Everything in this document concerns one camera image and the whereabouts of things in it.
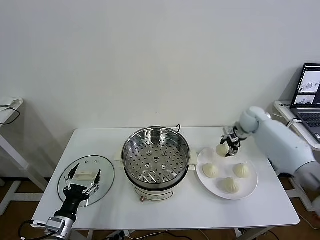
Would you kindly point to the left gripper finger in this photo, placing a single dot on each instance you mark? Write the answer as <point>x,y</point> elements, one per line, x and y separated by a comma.
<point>67,182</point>
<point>97,178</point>

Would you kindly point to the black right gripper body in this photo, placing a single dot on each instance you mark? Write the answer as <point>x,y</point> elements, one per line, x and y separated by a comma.
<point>236,135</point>

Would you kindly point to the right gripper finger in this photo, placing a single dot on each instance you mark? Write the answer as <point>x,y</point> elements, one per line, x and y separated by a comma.
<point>223,141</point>
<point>234,148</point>

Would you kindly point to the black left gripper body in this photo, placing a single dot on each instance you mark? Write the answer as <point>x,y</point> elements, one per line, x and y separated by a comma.
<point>71,200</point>

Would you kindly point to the white steamed baozi bun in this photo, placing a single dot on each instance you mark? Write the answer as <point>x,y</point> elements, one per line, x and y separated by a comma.
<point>241,170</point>
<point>222,150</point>
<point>210,170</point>
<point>228,185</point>

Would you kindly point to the round glass pot lid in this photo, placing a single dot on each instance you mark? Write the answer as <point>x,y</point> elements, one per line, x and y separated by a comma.
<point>105,172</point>

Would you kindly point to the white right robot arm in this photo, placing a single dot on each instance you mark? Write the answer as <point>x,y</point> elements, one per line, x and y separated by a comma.
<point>280,140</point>

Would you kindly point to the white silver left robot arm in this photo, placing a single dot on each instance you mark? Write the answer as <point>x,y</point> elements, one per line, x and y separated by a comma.
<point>68,228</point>

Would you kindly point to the stainless steel steamer basket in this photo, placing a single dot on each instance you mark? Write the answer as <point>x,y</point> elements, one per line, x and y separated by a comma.
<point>140,150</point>

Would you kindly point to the white table leg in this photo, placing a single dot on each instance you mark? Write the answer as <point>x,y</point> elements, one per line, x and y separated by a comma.
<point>238,233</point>
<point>89,235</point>

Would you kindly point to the round white plate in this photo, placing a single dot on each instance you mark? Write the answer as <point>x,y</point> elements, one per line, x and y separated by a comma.
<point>247,190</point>

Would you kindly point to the white laptop side table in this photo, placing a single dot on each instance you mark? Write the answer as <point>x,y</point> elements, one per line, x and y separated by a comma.
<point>281,110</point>

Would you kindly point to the white power strip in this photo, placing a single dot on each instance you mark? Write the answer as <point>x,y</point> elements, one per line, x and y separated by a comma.
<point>121,234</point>

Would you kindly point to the grey open laptop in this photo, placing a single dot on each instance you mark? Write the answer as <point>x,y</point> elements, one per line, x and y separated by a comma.
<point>308,117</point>

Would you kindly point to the white side table with cloth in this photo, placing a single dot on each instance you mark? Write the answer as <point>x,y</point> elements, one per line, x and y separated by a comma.
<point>13,116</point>

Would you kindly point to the white folded cloth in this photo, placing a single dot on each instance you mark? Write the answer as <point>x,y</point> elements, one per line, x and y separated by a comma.
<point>8,103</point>

